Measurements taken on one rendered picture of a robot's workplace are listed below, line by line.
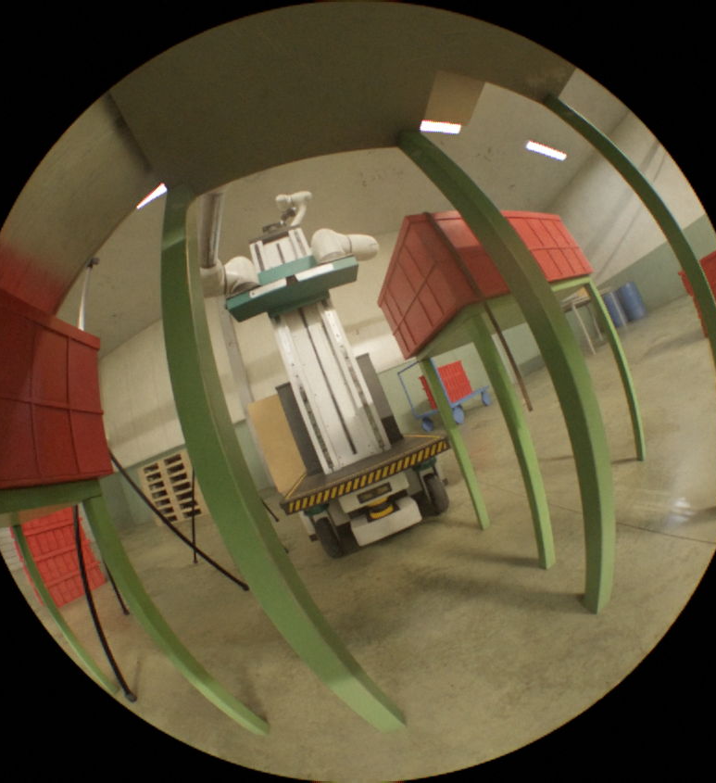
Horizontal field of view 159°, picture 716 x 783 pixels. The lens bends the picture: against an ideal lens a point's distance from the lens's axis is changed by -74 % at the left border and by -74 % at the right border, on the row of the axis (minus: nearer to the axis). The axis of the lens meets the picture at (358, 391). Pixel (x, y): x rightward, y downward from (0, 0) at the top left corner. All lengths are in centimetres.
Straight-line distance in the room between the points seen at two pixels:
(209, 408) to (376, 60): 50
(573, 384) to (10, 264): 78
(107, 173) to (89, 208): 6
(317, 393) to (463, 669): 121
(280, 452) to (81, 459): 222
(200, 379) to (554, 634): 65
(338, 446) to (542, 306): 111
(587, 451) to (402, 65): 60
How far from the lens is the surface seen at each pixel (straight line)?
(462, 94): 67
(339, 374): 130
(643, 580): 64
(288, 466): 250
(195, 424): 24
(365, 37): 47
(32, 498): 38
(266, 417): 253
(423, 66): 52
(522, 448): 53
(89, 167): 50
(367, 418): 123
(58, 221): 51
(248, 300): 125
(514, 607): 64
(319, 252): 137
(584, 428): 36
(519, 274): 35
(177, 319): 29
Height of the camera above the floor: 49
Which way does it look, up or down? 7 degrees up
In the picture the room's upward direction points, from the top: 22 degrees counter-clockwise
